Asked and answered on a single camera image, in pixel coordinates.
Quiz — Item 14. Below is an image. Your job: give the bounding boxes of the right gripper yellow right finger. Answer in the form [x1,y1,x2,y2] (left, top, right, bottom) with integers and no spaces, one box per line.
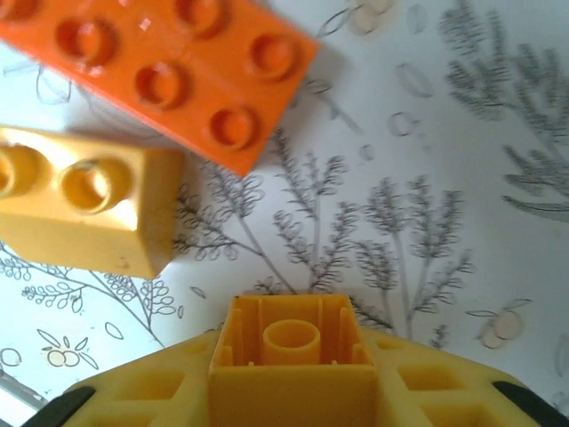
[367,334,569,427]

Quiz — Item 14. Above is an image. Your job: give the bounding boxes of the square yellow lego brick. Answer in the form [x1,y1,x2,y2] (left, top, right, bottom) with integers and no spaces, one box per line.
[0,125,186,280]
[207,292,380,427]

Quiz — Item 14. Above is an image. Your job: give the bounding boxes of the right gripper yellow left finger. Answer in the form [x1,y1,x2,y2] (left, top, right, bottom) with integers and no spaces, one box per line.
[28,331,222,427]

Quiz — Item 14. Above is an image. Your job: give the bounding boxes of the long orange lego brick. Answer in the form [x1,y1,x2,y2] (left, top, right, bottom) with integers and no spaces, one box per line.
[0,0,321,178]

